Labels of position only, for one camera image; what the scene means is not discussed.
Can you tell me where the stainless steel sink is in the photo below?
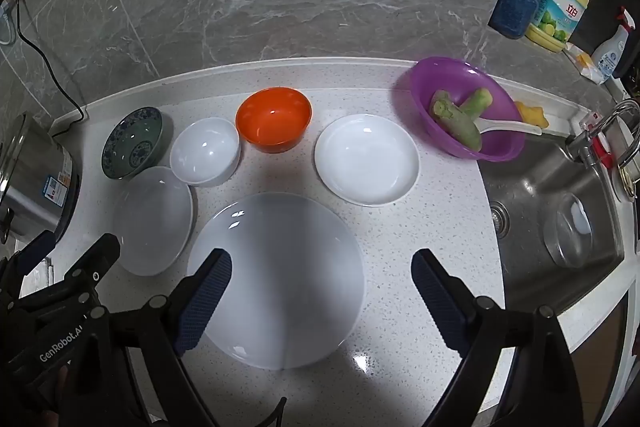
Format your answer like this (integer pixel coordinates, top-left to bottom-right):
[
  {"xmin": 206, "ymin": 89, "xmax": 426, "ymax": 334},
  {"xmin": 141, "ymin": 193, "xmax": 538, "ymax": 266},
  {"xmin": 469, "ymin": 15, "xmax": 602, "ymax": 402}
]
[{"xmin": 480, "ymin": 127, "xmax": 631, "ymax": 313}]

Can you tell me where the white orange packet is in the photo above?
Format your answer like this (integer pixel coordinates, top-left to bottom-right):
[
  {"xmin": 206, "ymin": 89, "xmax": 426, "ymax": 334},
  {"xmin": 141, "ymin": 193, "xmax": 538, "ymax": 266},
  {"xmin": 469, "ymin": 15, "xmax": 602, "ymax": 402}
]
[{"xmin": 562, "ymin": 43, "xmax": 601, "ymax": 84}]

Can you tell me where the yellow plastic object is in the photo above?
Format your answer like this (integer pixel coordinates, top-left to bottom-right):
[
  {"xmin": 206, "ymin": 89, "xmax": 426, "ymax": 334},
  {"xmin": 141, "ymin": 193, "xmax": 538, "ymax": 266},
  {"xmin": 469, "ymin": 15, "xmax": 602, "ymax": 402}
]
[{"xmin": 515, "ymin": 101, "xmax": 550, "ymax": 130}]

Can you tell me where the chrome faucet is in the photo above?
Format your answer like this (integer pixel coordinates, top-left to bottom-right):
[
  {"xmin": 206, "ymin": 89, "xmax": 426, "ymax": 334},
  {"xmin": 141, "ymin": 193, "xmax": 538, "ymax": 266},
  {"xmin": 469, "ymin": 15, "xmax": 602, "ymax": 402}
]
[{"xmin": 565, "ymin": 99, "xmax": 640, "ymax": 202}]

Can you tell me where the large white plate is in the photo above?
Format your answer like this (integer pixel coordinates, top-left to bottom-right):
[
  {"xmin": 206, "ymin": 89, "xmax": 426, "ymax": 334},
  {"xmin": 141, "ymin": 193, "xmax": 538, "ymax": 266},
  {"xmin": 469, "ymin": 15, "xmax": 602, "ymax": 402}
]
[{"xmin": 186, "ymin": 192, "xmax": 366, "ymax": 370}]

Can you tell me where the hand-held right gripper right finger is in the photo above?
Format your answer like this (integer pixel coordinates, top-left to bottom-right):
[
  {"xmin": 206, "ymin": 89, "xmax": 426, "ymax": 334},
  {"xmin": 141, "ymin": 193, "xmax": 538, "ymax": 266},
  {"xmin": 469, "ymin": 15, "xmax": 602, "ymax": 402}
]
[{"xmin": 411, "ymin": 249, "xmax": 586, "ymax": 427}]

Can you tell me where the yellow dish soap bottle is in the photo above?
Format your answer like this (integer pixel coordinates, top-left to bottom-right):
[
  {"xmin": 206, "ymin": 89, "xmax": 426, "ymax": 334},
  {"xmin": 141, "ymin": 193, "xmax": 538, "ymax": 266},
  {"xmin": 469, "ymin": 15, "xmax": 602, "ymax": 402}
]
[{"xmin": 525, "ymin": 0, "xmax": 601, "ymax": 54}]

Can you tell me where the clear glass bowl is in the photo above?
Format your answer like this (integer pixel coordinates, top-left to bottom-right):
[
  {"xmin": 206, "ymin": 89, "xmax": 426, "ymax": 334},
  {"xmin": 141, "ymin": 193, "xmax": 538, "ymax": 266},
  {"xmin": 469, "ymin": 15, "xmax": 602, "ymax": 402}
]
[{"xmin": 542, "ymin": 192, "xmax": 596, "ymax": 268}]

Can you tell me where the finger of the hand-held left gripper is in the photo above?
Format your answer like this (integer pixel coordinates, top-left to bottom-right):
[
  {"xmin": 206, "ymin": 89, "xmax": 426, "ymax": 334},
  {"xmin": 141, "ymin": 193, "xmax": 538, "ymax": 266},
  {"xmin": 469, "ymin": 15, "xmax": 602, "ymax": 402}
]
[
  {"xmin": 20, "ymin": 233, "xmax": 122, "ymax": 308},
  {"xmin": 0, "ymin": 231, "xmax": 56, "ymax": 288}
]

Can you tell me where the white bowl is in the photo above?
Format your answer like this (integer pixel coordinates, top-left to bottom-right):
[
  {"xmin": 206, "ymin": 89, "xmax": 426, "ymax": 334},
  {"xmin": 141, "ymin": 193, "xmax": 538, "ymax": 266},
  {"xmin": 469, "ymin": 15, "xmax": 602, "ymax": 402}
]
[{"xmin": 170, "ymin": 117, "xmax": 242, "ymax": 186}]

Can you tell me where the black power cable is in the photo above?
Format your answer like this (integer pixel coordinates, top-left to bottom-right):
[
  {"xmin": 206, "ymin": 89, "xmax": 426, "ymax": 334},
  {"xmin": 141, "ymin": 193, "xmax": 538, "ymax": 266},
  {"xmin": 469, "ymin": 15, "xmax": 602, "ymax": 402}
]
[{"xmin": 9, "ymin": 0, "xmax": 87, "ymax": 128}]

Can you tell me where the small deep white plate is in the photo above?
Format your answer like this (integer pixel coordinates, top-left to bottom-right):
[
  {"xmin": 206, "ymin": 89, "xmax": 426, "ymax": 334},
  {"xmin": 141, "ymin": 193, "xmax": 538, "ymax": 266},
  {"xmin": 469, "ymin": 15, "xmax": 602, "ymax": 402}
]
[{"xmin": 314, "ymin": 114, "xmax": 420, "ymax": 206}]

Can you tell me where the blue utensil holder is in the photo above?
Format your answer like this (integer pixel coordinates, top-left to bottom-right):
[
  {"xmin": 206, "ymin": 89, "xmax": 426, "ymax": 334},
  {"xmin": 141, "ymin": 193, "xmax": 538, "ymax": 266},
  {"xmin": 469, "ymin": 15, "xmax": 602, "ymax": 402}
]
[{"xmin": 487, "ymin": 0, "xmax": 541, "ymax": 40}]

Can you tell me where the stainless steel rice cooker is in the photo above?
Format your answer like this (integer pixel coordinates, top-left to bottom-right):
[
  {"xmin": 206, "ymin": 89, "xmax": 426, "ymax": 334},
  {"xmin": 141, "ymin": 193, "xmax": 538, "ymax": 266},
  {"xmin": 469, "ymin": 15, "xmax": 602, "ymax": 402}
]
[{"xmin": 0, "ymin": 112, "xmax": 82, "ymax": 245}]

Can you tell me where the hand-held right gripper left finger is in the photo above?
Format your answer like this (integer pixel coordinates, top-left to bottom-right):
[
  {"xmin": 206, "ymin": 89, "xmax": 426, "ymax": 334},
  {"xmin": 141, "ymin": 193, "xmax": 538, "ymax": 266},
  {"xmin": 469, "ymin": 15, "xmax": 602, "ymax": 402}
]
[{"xmin": 92, "ymin": 248, "xmax": 233, "ymax": 427}]

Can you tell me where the white spray bottle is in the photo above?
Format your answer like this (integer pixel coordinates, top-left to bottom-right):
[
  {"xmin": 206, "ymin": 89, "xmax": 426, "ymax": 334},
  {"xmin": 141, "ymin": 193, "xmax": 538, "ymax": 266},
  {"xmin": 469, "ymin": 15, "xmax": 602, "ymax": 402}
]
[{"xmin": 590, "ymin": 6, "xmax": 637, "ymax": 84}]

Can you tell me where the green patterned bowl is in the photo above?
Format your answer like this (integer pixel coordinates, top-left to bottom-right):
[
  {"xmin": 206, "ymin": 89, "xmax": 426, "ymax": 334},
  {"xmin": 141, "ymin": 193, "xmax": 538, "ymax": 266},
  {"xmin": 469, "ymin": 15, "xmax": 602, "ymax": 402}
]
[{"xmin": 101, "ymin": 107, "xmax": 173, "ymax": 180}]

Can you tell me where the white spoon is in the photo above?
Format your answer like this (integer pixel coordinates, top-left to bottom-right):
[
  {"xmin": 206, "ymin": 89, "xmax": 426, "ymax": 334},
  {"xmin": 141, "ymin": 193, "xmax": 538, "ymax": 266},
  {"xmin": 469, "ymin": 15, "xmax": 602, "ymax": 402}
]
[{"xmin": 472, "ymin": 117, "xmax": 543, "ymax": 136}]

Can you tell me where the purple plastic bowl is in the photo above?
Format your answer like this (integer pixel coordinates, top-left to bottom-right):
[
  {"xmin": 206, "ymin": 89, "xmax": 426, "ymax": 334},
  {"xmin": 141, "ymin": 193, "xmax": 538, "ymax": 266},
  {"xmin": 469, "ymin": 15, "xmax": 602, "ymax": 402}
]
[{"xmin": 410, "ymin": 57, "xmax": 526, "ymax": 161}]

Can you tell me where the long green vegetable piece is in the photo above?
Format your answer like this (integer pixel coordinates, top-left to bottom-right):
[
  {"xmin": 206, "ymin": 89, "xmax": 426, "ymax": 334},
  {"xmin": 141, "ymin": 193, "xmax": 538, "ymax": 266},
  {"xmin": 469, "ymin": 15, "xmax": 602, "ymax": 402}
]
[{"xmin": 431, "ymin": 90, "xmax": 483, "ymax": 152}]

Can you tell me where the short green vegetable piece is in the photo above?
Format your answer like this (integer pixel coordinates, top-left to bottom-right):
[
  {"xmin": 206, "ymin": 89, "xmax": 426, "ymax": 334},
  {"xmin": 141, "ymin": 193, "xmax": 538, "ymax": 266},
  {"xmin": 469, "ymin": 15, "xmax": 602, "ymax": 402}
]
[{"xmin": 459, "ymin": 88, "xmax": 494, "ymax": 116}]

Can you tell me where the orange bowl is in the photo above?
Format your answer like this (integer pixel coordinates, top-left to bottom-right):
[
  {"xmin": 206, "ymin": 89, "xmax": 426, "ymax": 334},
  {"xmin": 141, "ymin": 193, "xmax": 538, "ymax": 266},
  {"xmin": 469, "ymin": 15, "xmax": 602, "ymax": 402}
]
[{"xmin": 235, "ymin": 88, "xmax": 313, "ymax": 154}]

